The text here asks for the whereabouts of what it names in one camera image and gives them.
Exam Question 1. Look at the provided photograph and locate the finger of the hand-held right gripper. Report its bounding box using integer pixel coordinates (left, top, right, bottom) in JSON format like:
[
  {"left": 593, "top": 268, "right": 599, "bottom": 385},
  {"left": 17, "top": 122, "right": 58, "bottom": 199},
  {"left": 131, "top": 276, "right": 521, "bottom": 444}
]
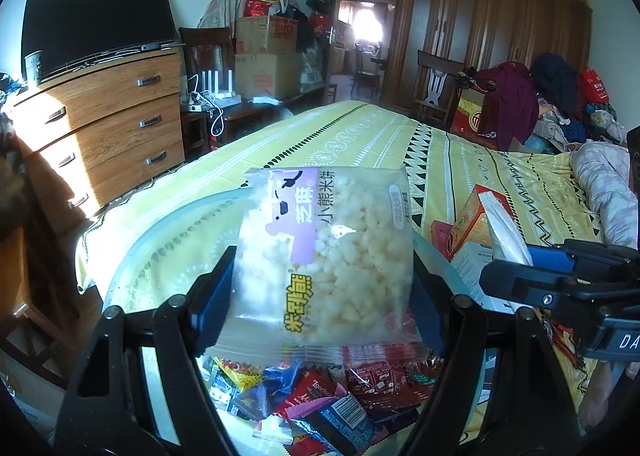
[
  {"left": 482, "top": 263, "right": 601, "bottom": 309},
  {"left": 527, "top": 239, "right": 640, "bottom": 282}
]

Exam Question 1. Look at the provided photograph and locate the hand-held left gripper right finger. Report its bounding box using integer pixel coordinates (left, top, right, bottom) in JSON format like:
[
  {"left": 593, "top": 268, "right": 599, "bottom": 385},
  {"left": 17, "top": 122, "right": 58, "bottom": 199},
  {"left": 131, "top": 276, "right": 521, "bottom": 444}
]
[{"left": 405, "top": 266, "right": 583, "bottom": 456}]

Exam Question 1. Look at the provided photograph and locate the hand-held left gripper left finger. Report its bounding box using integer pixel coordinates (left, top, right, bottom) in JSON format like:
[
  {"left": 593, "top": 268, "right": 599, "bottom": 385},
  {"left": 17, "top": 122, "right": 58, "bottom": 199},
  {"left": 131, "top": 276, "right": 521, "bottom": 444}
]
[{"left": 52, "top": 246, "right": 238, "bottom": 456}]

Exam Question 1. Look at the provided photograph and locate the white snack sachet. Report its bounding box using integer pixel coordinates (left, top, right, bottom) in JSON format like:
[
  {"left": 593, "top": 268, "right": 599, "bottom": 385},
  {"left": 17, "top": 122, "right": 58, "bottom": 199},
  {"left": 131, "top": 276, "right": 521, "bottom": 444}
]
[{"left": 475, "top": 191, "right": 533, "bottom": 267}]

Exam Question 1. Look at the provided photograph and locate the clear plastic storage bin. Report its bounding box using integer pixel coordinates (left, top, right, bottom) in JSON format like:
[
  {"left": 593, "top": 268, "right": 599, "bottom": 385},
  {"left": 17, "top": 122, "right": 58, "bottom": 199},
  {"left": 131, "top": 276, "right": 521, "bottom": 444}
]
[{"left": 102, "top": 186, "right": 501, "bottom": 456}]

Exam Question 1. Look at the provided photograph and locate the clear rice cracker bag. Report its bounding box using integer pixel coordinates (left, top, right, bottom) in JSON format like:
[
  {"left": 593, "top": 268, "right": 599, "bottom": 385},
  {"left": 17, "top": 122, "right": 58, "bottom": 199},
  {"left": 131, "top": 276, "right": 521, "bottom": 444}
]
[{"left": 210, "top": 166, "right": 426, "bottom": 354}]

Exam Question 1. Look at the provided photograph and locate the pile of assorted snacks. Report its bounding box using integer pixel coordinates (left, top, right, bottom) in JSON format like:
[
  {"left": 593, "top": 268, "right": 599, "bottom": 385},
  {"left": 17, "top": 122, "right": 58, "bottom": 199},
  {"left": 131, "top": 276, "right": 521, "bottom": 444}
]
[{"left": 207, "top": 343, "right": 441, "bottom": 456}]

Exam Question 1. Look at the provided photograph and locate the person's right hand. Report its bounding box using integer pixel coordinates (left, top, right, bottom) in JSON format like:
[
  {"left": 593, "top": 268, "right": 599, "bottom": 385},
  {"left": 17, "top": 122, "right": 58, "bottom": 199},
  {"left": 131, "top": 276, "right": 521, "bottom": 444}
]
[{"left": 582, "top": 361, "right": 640, "bottom": 432}]

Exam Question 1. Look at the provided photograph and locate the grey printed box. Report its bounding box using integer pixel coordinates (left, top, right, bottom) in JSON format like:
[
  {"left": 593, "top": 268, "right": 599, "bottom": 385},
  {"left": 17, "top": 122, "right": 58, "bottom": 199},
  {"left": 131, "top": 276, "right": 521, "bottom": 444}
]
[{"left": 452, "top": 241, "right": 496, "bottom": 307}]

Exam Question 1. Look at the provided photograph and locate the flat red box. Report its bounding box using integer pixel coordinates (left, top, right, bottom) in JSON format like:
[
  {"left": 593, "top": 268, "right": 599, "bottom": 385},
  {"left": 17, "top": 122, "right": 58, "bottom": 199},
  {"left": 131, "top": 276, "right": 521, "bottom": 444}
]
[{"left": 430, "top": 220, "right": 463, "bottom": 262}]

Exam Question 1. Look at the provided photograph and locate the orange carton box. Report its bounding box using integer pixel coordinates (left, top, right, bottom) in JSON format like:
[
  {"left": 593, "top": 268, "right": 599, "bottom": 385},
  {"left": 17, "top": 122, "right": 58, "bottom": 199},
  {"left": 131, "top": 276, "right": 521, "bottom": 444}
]
[{"left": 452, "top": 185, "right": 516, "bottom": 262}]

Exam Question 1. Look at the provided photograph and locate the pale lilac quilt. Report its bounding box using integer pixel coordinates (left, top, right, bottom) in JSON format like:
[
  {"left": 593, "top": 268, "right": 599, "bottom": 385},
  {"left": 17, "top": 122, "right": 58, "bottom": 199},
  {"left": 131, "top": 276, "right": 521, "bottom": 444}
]
[{"left": 570, "top": 141, "right": 640, "bottom": 249}]

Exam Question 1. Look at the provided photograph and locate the pile of clothes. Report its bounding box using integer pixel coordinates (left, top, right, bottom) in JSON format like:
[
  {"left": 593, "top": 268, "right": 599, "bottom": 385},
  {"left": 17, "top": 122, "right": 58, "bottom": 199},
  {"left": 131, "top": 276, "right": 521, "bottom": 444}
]
[{"left": 530, "top": 96, "right": 626, "bottom": 154}]

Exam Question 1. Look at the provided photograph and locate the red gift box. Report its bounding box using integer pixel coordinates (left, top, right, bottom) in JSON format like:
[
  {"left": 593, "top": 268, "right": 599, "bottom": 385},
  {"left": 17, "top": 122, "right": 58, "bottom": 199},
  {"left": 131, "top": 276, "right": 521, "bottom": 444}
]
[{"left": 450, "top": 86, "right": 501, "bottom": 149}]

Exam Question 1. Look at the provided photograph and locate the maroon garment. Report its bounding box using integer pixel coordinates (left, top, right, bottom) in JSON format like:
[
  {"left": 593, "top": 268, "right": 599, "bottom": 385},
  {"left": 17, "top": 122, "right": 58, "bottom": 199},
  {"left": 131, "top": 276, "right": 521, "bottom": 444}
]
[{"left": 472, "top": 61, "right": 540, "bottom": 149}]

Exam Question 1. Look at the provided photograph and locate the dark garment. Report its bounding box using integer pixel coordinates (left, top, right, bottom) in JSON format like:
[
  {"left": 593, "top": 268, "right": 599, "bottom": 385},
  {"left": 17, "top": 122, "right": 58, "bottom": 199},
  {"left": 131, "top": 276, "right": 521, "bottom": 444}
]
[{"left": 530, "top": 54, "right": 581, "bottom": 119}]

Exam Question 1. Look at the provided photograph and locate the red shopping bag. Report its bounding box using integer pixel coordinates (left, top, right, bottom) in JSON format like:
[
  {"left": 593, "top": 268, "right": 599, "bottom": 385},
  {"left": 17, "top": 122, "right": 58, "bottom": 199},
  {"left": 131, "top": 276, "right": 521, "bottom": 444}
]
[{"left": 577, "top": 67, "right": 611, "bottom": 104}]

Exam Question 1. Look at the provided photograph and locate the dark low table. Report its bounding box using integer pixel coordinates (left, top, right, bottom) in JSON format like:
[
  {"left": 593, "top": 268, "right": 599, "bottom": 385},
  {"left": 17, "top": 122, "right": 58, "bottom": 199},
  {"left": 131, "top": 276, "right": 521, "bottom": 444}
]
[{"left": 181, "top": 86, "right": 326, "bottom": 144}]

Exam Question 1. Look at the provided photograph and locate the white power strip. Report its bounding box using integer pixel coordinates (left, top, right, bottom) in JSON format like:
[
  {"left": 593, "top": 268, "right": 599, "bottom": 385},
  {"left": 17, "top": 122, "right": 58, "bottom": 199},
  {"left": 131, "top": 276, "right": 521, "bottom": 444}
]
[{"left": 181, "top": 90, "right": 213, "bottom": 112}]

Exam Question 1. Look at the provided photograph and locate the wooden stool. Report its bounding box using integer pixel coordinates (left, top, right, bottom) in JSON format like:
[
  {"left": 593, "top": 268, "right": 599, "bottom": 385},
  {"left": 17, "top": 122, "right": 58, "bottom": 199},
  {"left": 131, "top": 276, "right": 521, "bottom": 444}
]
[{"left": 0, "top": 226, "right": 66, "bottom": 387}]

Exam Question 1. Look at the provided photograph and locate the wooden drawer dresser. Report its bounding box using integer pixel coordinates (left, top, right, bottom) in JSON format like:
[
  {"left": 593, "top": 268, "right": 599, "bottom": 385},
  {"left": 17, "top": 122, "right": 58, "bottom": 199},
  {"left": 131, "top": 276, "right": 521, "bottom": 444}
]
[{"left": 10, "top": 44, "right": 187, "bottom": 222}]

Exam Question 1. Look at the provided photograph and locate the white antenna router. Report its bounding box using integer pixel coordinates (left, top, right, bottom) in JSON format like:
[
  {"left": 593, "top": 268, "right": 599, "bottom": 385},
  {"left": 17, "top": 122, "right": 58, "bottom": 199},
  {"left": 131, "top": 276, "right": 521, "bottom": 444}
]
[{"left": 192, "top": 67, "right": 241, "bottom": 110}]

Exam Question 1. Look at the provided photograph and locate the carved back wooden chair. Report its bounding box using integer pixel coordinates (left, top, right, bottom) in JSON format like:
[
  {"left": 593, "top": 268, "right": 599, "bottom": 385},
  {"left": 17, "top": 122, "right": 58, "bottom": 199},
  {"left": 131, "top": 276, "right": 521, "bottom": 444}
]
[{"left": 411, "top": 50, "right": 466, "bottom": 127}]

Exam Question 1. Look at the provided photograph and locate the large cardboard box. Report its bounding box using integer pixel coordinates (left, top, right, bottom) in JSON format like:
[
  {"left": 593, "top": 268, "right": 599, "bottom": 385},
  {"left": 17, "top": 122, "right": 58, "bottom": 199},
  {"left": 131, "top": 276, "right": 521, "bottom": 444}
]
[{"left": 234, "top": 53, "right": 303, "bottom": 101}]

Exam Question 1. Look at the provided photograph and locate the dark wooden chair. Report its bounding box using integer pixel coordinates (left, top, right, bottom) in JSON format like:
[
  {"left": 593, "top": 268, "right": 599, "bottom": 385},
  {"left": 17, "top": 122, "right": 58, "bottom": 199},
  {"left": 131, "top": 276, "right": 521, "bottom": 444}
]
[{"left": 179, "top": 26, "right": 238, "bottom": 102}]

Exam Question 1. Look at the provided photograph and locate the brown wooden wardrobe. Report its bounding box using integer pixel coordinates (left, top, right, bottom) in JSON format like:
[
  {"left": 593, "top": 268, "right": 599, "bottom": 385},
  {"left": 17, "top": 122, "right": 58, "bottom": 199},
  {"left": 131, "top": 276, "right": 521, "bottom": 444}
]
[{"left": 385, "top": 0, "right": 593, "bottom": 127}]

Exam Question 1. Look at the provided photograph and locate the small cardboard box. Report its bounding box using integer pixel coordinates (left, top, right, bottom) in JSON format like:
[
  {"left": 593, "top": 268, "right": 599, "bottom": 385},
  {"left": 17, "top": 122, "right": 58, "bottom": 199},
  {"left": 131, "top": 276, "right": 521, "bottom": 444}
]
[{"left": 235, "top": 15, "right": 300, "bottom": 56}]

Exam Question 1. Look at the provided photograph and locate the patterned paper cup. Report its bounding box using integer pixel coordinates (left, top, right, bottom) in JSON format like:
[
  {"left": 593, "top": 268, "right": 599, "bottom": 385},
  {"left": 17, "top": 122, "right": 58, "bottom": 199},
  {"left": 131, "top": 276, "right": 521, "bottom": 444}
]
[{"left": 24, "top": 50, "right": 45, "bottom": 86}]

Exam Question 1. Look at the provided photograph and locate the red hanging bag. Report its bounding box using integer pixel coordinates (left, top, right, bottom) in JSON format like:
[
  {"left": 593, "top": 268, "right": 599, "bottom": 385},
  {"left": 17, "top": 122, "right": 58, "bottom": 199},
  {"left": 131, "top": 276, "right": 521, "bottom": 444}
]
[{"left": 309, "top": 12, "right": 333, "bottom": 37}]

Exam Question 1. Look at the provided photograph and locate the red plastic bag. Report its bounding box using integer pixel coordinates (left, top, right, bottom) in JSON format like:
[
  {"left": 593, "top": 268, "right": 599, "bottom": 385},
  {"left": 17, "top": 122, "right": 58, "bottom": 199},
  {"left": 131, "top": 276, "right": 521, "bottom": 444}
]
[{"left": 244, "top": 0, "right": 281, "bottom": 18}]

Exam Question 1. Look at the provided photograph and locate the floral covered round board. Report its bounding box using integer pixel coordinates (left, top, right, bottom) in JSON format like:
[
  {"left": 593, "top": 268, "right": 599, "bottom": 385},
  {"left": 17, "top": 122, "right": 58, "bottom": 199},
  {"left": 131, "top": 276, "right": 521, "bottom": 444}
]
[{"left": 197, "top": 0, "right": 306, "bottom": 32}]

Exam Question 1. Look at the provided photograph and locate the black flat television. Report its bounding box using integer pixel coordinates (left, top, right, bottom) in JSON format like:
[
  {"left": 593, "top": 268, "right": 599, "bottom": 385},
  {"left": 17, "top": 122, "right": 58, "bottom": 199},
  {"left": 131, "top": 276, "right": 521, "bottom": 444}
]
[{"left": 21, "top": 0, "right": 180, "bottom": 84}]

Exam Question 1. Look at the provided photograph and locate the wooden room door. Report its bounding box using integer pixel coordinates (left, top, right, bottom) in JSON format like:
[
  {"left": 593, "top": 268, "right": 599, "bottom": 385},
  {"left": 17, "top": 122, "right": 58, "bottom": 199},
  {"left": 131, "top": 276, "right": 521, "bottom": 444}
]
[{"left": 325, "top": 0, "right": 351, "bottom": 104}]

